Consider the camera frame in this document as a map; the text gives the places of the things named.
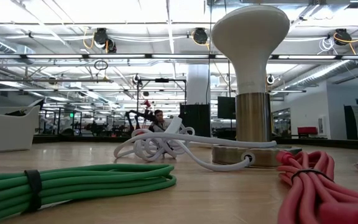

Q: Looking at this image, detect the white lamp cord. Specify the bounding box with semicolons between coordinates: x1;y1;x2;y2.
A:
113;116;278;172

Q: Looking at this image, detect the white mushroom table lamp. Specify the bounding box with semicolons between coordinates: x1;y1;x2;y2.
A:
210;4;303;169

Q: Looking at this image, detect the green cable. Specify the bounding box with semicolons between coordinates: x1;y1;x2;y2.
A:
0;164;178;224

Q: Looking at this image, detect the red cable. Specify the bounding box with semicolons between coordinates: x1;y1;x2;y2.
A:
275;150;358;224

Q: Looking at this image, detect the grey plastic bin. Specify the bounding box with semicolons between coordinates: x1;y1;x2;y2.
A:
0;105;40;154

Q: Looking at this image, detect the black cabinet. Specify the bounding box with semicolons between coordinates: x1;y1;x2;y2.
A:
178;103;212;138

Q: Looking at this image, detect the person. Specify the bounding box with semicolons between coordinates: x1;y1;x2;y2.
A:
149;109;171;133

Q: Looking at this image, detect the white building column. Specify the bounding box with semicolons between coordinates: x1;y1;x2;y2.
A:
186;64;211;105

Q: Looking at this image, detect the black monitor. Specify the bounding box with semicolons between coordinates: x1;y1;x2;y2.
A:
218;96;237;120

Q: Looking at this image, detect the red couch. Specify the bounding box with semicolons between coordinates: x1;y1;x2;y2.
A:
296;126;319;137

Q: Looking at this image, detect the black background rig frame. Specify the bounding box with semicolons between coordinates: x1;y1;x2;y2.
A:
136;78;188;131

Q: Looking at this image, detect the black ceiling cable reel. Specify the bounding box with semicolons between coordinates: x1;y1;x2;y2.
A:
333;27;353;47
191;27;209;45
93;27;117;54

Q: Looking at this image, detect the long ceiling light rail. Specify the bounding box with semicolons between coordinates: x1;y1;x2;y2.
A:
0;53;358;60

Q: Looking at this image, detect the black aluminium table frame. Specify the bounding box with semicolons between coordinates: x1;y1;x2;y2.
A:
32;134;358;152

